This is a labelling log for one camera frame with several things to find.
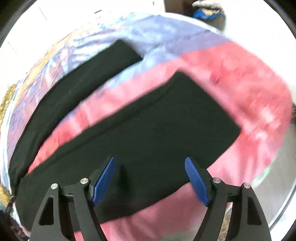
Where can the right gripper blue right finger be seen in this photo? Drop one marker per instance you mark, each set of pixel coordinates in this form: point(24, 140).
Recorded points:
point(247, 221)

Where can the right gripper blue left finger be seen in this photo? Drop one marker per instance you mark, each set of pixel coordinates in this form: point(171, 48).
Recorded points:
point(53, 221)

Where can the black pants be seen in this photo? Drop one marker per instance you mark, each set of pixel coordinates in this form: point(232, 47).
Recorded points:
point(149, 139)

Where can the floral orange green blanket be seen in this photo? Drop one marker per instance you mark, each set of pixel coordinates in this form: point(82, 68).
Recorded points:
point(5, 196)

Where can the colourful striped bedspread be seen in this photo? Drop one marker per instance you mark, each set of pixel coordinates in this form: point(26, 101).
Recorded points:
point(247, 89)

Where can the laundry basket with clothes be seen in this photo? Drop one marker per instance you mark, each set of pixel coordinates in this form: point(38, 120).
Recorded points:
point(210, 12)

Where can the dark wooden nightstand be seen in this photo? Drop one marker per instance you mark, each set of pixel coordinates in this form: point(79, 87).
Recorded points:
point(183, 7)

